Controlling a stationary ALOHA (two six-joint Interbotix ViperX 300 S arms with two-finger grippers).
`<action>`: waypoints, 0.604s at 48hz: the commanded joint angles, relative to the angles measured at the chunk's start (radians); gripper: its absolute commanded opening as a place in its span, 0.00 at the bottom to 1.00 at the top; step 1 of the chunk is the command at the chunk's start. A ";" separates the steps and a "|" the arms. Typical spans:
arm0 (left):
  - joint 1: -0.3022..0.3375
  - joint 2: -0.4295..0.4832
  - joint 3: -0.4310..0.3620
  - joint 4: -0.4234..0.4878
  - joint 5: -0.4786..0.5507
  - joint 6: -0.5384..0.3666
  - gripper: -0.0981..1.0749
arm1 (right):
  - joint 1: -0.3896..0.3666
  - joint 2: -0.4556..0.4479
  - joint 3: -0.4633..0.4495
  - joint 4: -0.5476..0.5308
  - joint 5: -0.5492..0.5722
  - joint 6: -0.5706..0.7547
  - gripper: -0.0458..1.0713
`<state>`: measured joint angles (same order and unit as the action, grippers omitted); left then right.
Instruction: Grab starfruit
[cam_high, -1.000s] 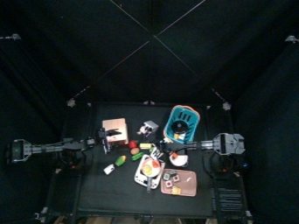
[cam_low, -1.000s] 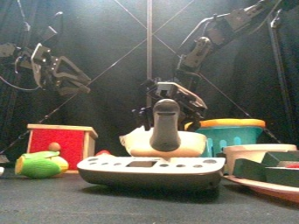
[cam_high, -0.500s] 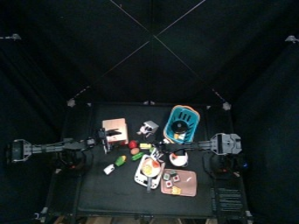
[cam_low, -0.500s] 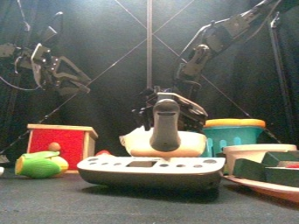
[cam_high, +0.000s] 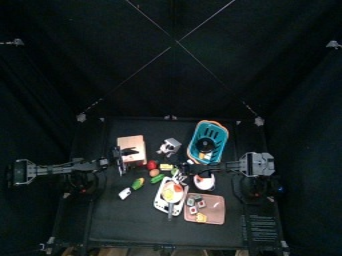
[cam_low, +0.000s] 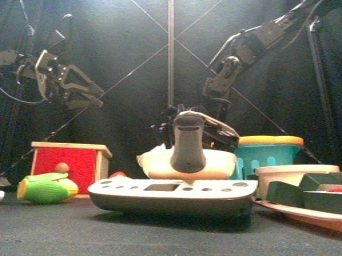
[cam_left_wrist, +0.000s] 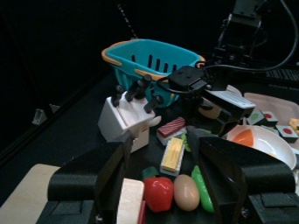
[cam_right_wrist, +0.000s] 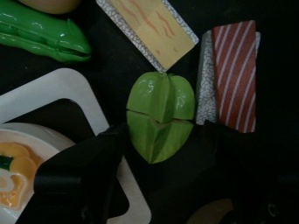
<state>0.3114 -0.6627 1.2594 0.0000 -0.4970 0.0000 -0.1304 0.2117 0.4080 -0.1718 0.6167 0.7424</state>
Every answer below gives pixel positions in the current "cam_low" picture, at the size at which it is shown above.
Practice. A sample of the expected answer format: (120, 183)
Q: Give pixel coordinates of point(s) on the thin vertical metal pole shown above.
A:
(171, 50)

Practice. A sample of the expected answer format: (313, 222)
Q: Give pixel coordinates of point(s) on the small red toy food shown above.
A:
(117, 174)

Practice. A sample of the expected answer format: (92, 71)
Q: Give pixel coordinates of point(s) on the dark slanted frame pole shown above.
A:
(322, 100)

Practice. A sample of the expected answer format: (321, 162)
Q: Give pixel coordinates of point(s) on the white round bowl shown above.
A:
(284, 176)

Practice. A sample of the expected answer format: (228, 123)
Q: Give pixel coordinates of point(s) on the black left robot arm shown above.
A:
(13, 61)

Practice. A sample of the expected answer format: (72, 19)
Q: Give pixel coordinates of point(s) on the black pronged object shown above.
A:
(163, 136)

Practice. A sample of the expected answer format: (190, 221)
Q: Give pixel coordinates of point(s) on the brown toy egg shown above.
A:
(61, 166)

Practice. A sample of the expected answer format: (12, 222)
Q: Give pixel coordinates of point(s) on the green toy pea pod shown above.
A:
(47, 176)

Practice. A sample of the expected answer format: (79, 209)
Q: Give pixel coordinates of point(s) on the small white object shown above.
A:
(1, 195)

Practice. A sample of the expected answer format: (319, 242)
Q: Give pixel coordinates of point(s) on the toy corn green husk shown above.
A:
(44, 193)

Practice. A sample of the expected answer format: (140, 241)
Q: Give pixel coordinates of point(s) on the small gray object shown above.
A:
(3, 182)

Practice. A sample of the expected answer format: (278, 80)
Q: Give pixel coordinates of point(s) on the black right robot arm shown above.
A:
(262, 36)

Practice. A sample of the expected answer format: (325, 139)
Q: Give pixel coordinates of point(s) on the teal basket yellow rim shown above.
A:
(267, 156)

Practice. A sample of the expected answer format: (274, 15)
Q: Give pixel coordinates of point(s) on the black cloth backdrop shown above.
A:
(133, 126)

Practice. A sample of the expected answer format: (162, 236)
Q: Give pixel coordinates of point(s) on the red wooden box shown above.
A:
(75, 160)

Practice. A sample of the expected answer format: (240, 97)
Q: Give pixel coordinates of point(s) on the small red toy piece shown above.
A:
(335, 189)

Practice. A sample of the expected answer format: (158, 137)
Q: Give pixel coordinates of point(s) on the dark green toy block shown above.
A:
(322, 201)
(284, 193)
(321, 178)

